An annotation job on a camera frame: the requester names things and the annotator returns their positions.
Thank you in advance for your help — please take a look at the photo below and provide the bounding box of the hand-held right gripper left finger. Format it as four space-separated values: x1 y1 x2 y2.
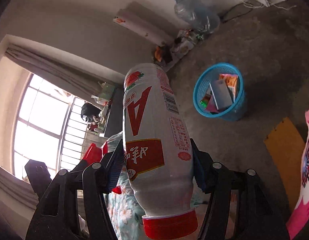
26 137 125 240

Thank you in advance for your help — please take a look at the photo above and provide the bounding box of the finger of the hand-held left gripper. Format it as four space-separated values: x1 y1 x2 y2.
71 154 107 172

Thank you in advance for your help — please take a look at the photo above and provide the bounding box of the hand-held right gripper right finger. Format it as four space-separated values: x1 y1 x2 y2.
190 137 291 240

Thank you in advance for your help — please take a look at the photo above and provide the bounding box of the red snack packet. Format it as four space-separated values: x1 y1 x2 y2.
81 142 108 162

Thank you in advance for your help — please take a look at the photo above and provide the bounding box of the white strawberry drink bottle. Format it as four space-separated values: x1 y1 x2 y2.
122 63 198 240

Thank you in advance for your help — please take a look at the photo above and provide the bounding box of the blue plastic basket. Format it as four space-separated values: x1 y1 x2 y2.
193 62 245 122

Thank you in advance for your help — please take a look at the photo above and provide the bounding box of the grey curtain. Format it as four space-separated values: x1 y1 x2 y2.
6 42 125 95
0 162 40 210

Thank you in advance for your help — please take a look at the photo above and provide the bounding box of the balcony railing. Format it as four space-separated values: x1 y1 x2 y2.
58 97 105 173

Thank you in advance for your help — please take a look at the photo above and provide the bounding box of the floral blanket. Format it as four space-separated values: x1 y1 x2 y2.
102 132 212 240

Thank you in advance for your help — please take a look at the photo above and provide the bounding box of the black bag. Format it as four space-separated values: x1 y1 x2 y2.
81 102 100 123

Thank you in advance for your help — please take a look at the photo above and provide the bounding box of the grey cabinet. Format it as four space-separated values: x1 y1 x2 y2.
104 87 125 138

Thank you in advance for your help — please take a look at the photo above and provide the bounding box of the window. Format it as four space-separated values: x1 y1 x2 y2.
13 72 77 180

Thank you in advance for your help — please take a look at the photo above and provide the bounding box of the green storage basket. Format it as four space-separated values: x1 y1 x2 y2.
99 82 115 100

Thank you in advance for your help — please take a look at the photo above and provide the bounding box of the yellow cardboard sheet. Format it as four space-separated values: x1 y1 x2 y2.
264 117 309 207

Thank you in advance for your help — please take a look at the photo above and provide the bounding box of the pink printed cloth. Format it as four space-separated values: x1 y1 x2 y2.
286 104 309 240

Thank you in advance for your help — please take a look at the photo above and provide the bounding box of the pile of printed wrapping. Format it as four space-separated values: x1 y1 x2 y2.
153 29 204 68

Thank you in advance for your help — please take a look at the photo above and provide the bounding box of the white printed paper roll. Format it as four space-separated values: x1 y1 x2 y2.
113 1 175 45

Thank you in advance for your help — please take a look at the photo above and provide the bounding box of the large water jug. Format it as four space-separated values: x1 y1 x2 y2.
171 0 220 34

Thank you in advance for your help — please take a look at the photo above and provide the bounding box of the white cord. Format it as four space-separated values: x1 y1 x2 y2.
242 0 292 11

